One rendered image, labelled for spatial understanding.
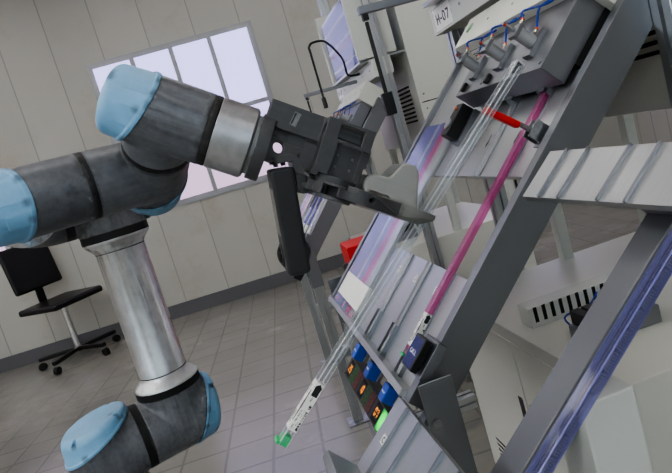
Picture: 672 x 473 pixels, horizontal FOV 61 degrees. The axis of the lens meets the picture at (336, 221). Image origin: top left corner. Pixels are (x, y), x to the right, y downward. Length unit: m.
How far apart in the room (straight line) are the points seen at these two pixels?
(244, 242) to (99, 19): 2.27
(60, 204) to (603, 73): 0.75
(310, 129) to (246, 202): 4.61
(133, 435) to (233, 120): 0.66
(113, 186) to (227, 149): 0.14
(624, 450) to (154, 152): 0.55
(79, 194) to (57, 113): 4.88
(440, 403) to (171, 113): 0.53
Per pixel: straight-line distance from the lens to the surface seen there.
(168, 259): 5.34
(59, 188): 0.64
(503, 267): 0.88
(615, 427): 0.65
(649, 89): 1.25
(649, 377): 1.06
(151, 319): 1.05
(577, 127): 0.92
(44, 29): 5.63
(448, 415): 0.86
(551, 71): 0.96
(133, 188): 0.65
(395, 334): 1.05
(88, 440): 1.06
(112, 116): 0.59
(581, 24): 0.99
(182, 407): 1.08
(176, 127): 0.57
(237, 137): 0.57
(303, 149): 0.60
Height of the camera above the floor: 1.11
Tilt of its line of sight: 8 degrees down
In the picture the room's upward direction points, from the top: 16 degrees counter-clockwise
